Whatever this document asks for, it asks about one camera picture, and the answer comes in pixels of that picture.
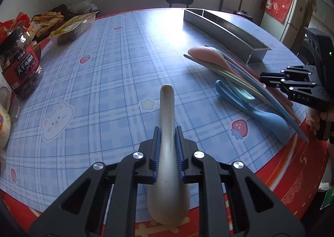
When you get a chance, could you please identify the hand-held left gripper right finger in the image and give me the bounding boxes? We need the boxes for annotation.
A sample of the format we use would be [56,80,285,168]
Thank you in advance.
[175,125,306,237]

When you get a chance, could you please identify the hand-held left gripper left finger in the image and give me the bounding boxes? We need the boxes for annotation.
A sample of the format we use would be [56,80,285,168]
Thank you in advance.
[29,126,161,237]

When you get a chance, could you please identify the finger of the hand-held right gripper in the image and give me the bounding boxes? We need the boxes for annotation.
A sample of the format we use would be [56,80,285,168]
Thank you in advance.
[260,72,323,93]
[280,65,318,81]

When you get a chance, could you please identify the light teal spoon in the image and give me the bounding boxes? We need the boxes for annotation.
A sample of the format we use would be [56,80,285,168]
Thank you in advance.
[222,81,256,103]

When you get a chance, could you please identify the light blue spoon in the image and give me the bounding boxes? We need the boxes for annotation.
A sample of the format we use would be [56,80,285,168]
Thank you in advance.
[218,49,309,141]

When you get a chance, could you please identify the beige spoon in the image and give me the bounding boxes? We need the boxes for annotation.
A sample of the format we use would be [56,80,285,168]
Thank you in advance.
[147,84,190,225]

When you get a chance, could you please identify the stainless steel utensil tray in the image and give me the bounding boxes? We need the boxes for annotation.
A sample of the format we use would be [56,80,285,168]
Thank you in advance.
[183,8,271,65]

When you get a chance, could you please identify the pink spoon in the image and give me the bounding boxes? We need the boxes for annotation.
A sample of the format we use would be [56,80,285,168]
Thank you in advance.
[188,46,261,83]

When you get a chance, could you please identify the person's right hand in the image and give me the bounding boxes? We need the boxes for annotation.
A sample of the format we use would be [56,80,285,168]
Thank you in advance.
[306,110,334,145]

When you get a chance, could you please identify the white refrigerator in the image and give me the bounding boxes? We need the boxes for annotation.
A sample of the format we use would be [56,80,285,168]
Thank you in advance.
[261,0,306,45]

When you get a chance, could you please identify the red printed cloth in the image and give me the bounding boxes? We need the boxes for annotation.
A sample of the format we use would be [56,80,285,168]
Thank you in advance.
[261,0,296,24]

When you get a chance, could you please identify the blue plaid tablecloth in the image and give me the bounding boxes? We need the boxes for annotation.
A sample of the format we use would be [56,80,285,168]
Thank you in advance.
[0,8,305,221]

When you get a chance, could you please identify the green paper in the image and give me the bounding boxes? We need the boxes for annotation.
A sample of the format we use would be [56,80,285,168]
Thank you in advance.
[320,187,334,210]

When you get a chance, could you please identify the white cup orange print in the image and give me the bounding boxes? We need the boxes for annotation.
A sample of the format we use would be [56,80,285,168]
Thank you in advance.
[0,103,12,149]

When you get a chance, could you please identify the snack tray yellow label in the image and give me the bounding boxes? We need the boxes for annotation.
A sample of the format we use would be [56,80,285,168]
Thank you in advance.
[49,11,100,46]

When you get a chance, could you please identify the snack jar red label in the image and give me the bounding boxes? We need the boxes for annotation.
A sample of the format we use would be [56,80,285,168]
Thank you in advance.
[0,25,44,100]

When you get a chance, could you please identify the white plastic container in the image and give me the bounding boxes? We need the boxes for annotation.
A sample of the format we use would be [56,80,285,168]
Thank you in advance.
[0,87,12,112]

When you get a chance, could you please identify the white plastic bag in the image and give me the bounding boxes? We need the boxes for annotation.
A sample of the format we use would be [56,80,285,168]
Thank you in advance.
[68,0,99,15]

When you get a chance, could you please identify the yellow snack bags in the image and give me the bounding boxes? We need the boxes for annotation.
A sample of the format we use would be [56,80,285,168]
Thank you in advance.
[31,11,65,38]

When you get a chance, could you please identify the red snack bag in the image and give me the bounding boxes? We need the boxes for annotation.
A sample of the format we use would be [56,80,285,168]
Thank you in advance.
[0,12,32,44]

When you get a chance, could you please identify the black folded frame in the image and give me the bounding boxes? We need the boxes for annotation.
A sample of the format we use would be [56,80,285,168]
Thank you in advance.
[220,0,243,14]

